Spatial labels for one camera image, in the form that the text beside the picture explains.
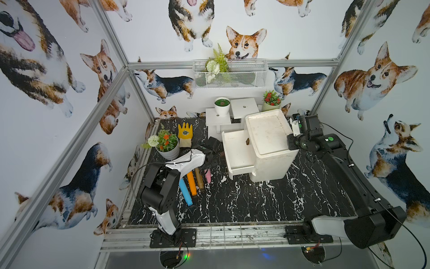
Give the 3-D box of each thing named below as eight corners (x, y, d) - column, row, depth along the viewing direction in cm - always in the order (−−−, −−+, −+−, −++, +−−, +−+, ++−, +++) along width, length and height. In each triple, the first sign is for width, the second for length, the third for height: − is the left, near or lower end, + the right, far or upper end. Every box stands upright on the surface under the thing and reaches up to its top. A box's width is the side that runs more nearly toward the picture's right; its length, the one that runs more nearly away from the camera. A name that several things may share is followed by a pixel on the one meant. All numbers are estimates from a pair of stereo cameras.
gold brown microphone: (199, 190, 90) (199, 188, 88) (194, 170, 97) (194, 169, 95) (205, 188, 91) (205, 186, 89) (199, 169, 98) (199, 167, 96)
